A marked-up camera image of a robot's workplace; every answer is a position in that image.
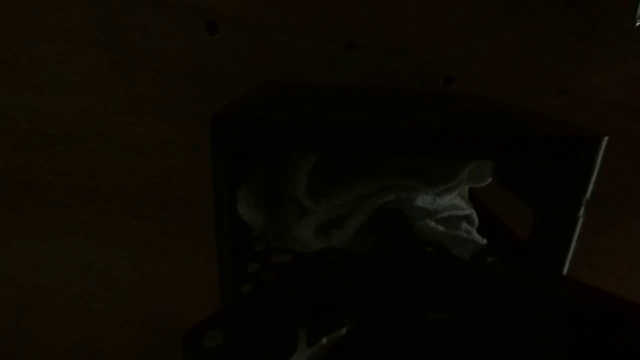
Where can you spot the white towel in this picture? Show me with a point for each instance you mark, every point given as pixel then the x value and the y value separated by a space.
pixel 318 202

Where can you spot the black basket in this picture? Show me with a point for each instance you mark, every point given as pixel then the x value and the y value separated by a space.
pixel 549 164

